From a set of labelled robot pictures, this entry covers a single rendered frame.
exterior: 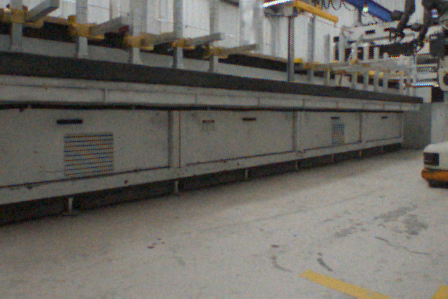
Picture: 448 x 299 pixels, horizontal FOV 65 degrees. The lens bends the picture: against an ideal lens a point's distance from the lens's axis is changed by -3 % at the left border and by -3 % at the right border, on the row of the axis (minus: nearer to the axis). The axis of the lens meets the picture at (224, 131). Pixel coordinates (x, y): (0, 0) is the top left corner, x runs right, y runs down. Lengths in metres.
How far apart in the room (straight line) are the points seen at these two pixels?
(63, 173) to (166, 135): 0.61
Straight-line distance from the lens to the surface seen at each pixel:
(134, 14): 1.74
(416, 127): 5.53
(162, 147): 2.09
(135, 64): 1.68
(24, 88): 1.53
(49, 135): 1.80
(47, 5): 1.32
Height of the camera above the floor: 0.49
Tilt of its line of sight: 3 degrees down
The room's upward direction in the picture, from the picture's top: straight up
